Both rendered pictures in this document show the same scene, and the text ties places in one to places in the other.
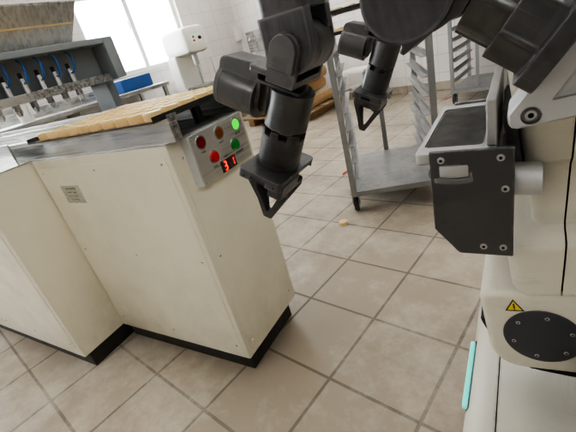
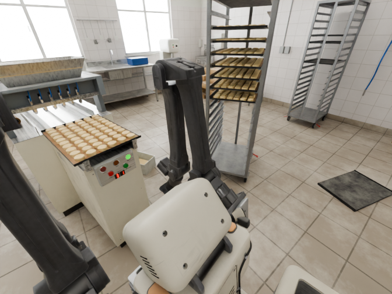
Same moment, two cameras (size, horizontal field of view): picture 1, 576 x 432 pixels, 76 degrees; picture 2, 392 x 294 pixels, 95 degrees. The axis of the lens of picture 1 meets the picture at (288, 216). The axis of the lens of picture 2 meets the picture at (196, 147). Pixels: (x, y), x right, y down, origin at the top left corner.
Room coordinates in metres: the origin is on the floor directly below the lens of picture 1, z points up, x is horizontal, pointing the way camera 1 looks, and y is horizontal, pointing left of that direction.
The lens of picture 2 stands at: (0.25, -0.44, 1.46)
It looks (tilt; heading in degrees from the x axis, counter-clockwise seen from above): 32 degrees down; 6
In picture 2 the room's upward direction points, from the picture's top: 1 degrees counter-clockwise
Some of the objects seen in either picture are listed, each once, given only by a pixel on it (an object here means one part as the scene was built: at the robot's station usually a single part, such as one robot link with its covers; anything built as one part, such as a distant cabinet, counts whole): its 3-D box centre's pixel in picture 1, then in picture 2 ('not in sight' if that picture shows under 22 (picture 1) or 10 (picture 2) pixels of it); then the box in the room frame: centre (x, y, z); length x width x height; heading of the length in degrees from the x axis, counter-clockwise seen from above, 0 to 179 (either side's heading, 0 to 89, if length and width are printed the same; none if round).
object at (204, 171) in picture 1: (219, 147); (116, 167); (1.07, 0.14, 0.77); 0.24 x 0.04 x 0.14; 145
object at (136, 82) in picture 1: (130, 84); (137, 60); (4.80, 1.37, 0.95); 0.40 x 0.30 x 0.14; 136
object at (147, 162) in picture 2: not in sight; (141, 162); (2.02, 0.45, 0.08); 0.30 x 0.22 x 0.16; 70
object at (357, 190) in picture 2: not in sight; (354, 188); (1.80, -2.00, 0.02); 0.60 x 0.40 x 0.03; 116
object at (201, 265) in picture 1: (173, 236); (104, 180); (1.28, 0.43, 0.45); 0.70 x 0.34 x 0.90; 55
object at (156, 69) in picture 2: not in sight; (176, 128); (0.81, -0.32, 1.18); 0.11 x 0.06 x 0.43; 144
